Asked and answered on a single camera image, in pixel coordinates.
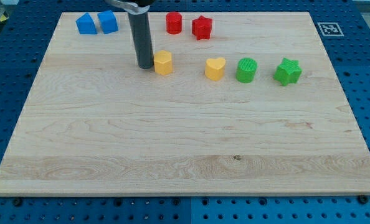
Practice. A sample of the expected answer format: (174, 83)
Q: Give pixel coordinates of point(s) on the yellow hexagon block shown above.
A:
(163, 62)

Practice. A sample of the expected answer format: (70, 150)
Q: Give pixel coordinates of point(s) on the red star block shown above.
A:
(202, 27)

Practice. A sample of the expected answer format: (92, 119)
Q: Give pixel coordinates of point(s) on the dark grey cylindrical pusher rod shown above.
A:
(141, 35)

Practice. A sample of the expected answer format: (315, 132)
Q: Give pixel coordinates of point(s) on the blue pentagon block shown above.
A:
(86, 25)

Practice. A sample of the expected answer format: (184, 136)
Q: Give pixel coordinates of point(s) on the silver clamp rod mount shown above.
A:
(132, 7)

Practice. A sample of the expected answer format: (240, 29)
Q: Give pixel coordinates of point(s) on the green cylinder block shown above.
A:
(246, 69)

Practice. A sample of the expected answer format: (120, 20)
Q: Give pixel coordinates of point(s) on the yellow heart block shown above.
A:
(215, 68)

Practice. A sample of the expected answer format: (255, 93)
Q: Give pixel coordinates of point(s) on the white fiducial marker tag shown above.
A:
(330, 29)

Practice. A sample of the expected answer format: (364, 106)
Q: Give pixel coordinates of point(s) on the light wooden board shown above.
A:
(96, 125)

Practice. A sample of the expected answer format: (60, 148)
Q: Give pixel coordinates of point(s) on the blue cube block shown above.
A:
(108, 22)

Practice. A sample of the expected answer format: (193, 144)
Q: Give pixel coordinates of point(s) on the red cylinder block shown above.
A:
(173, 23)

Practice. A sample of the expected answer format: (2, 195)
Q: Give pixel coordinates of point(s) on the green star block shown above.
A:
(287, 72)

